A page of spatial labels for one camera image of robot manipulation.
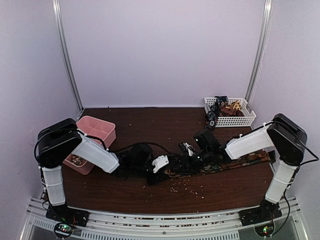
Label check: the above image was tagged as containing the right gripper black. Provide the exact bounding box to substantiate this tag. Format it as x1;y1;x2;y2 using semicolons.
170;148;213;176

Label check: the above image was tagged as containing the brown green patterned tie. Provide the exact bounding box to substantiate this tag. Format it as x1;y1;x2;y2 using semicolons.
163;150;276;180

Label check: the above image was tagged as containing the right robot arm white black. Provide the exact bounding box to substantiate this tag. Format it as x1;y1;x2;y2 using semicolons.
179;113;308;221

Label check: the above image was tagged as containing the right arm base board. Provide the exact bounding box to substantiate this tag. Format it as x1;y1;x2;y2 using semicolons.
239;207;282;237

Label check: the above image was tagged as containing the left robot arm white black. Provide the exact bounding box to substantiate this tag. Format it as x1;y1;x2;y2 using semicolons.
34;116;175;222

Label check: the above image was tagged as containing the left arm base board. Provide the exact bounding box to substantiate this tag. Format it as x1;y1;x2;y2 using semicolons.
45;207;90;238

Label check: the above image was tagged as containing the white perforated plastic basket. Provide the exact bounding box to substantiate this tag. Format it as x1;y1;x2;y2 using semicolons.
204;95;257;130

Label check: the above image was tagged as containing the navy floral tie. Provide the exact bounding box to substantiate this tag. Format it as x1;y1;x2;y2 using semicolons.
204;95;228;131

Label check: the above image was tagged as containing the brown patterned tie in basket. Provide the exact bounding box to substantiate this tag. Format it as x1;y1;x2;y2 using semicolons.
219;106;244;117

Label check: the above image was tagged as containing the pink divided organizer box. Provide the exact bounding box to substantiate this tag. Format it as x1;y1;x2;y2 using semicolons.
63;115;116;175

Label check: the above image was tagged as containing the yellow patterned tie in basket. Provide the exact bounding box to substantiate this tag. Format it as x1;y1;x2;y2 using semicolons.
226;100;242;111

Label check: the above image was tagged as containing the cream paisley rolled tie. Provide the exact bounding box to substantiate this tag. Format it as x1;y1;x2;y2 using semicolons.
69;155;86;167

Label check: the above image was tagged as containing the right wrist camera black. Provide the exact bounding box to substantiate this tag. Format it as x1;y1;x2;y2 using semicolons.
178;129;221;161

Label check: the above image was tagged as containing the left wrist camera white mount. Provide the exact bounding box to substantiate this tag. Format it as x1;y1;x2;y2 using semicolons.
151;155;175;174

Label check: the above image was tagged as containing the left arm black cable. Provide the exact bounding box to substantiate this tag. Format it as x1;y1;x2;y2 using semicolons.
34;127;181;166

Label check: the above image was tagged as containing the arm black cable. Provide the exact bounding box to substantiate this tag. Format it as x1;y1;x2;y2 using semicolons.
262;119;320;226
34;127;181;166

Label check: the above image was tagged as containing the aluminium front rail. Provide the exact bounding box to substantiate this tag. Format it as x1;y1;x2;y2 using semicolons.
24;196;301;240

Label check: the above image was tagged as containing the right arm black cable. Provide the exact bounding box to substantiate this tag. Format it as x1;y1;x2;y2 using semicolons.
262;119;320;226

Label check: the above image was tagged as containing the right aluminium frame post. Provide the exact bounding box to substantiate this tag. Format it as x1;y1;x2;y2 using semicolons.
245;0;274;105

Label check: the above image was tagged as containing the aluminium frame post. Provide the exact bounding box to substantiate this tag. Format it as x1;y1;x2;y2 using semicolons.
52;0;84;112
245;0;274;105

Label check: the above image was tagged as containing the left aluminium frame post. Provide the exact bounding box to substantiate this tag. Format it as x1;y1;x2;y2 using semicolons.
52;0;84;112

